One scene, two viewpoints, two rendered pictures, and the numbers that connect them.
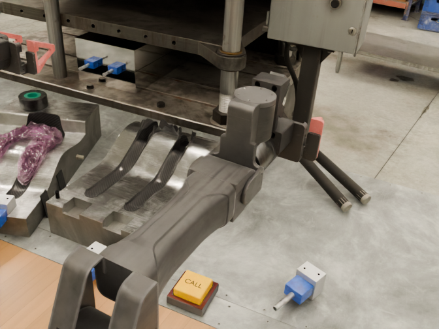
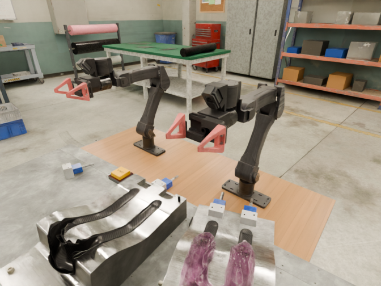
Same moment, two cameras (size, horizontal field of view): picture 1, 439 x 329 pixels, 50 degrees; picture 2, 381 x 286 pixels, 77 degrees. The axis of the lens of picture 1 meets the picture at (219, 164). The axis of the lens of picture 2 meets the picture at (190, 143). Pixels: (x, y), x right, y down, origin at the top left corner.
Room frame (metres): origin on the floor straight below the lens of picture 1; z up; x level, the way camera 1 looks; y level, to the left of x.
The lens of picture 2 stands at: (1.47, 0.55, 1.46)
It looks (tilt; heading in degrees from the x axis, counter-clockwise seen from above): 28 degrees down; 193
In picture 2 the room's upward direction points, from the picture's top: straight up
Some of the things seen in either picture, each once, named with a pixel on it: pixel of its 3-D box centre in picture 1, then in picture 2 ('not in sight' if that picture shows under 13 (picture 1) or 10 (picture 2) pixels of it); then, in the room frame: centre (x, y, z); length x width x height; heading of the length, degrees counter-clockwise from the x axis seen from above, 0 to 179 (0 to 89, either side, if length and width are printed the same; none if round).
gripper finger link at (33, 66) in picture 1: (32, 51); (183, 131); (0.95, 0.41, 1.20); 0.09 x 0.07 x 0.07; 154
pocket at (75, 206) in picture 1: (77, 211); (167, 198); (0.84, 0.31, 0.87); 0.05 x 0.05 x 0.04; 68
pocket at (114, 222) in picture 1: (117, 226); (145, 187); (0.80, 0.21, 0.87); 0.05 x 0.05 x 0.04; 68
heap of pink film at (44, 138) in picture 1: (21, 143); (218, 266); (1.08, 0.53, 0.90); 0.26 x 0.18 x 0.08; 175
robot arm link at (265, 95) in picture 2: not in sight; (255, 108); (0.67, 0.58, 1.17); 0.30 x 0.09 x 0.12; 154
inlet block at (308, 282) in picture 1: (295, 292); (79, 167); (0.69, -0.17, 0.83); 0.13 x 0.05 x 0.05; 136
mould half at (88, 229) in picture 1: (153, 172); (104, 232); (1.03, 0.17, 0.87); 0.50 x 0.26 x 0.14; 158
